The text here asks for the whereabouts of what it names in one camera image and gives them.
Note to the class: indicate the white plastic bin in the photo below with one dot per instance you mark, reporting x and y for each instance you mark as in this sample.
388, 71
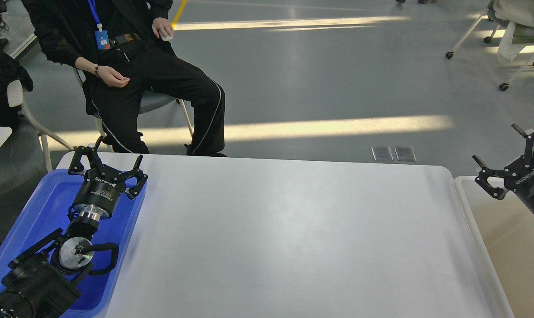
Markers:
503, 232

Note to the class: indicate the blue plastic tray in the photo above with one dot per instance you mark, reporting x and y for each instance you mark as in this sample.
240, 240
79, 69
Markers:
46, 211

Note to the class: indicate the seated person in black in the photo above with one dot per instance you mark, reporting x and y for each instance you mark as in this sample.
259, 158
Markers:
119, 47

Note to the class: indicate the white wheeled chair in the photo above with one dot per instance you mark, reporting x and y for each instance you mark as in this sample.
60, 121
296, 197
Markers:
517, 18

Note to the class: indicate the left floor outlet plate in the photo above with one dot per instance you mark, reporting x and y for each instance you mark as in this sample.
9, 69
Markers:
382, 154

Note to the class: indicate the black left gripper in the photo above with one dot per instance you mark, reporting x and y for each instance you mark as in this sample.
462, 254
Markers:
97, 194

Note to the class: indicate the right floor outlet plate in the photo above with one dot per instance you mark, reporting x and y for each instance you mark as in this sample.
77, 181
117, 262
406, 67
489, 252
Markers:
405, 153

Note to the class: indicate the floor outlet plate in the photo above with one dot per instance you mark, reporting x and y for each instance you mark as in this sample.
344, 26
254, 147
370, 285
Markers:
405, 153
382, 154

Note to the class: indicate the grey office chair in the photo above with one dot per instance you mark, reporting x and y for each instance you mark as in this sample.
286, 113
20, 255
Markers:
149, 99

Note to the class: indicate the white chair with black coat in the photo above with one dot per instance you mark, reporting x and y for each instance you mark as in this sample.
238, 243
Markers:
14, 82

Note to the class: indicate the standing person in black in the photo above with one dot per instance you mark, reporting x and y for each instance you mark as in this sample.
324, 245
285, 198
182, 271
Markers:
419, 1

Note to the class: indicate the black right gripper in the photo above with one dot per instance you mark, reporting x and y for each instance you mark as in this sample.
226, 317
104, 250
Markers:
532, 183

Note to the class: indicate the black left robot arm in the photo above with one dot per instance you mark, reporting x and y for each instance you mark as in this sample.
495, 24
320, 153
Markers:
63, 256

